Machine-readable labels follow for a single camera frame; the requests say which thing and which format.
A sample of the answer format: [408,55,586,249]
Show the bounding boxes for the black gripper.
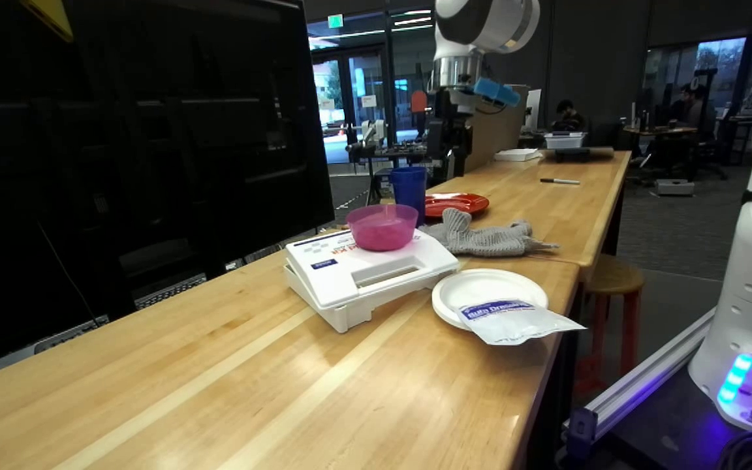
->
[426,84,475,180]

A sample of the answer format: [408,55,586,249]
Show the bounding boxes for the grey knitted cloth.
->
[418,205,562,260]

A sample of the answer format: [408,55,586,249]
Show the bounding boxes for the red plate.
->
[422,189,490,221]

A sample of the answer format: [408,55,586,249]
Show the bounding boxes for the large cardboard box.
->
[464,84,529,175]

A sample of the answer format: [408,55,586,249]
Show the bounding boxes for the blue plastic cup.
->
[386,165,431,227]

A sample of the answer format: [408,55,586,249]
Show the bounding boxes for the white paper stack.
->
[493,146,545,167]

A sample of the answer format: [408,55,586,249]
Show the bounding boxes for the pink plastic bowl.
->
[345,200,420,253]

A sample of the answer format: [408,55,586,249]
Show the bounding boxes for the black tray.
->
[544,128,619,165]

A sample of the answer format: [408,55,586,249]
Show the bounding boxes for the white paper plate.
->
[428,266,552,333]

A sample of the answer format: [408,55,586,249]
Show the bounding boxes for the white kitchen scale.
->
[281,227,463,333]

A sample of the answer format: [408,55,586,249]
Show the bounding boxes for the clear packet with blue label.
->
[458,296,587,350]

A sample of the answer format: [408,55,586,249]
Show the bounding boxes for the wooden stool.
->
[580,253,648,376]

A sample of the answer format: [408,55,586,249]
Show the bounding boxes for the large black monitor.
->
[0,0,336,389]

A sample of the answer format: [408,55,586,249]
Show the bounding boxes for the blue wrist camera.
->
[467,75,522,111]

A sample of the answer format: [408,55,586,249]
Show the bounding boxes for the aluminium rail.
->
[565,308,719,447]

